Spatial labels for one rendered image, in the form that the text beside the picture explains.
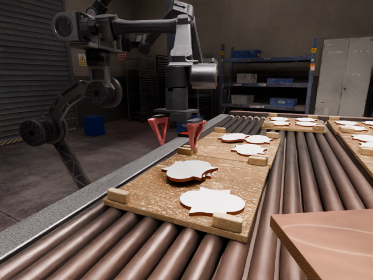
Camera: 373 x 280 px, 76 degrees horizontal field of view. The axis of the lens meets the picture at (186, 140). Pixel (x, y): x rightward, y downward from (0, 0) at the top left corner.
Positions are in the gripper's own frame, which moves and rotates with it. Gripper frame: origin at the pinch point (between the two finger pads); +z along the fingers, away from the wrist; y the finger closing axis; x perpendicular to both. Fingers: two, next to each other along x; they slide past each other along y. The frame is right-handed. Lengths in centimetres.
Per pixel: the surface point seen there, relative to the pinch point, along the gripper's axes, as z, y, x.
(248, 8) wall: -179, 153, -530
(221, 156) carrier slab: 11.3, -0.7, -29.9
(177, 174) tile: 8.8, 0.4, -0.8
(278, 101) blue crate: 22, 61, -478
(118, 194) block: 9.8, 6.6, 15.0
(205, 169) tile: 8.7, -4.9, -7.7
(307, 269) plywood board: 3.0, -33.7, 26.7
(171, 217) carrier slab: 12.3, -7.3, 13.4
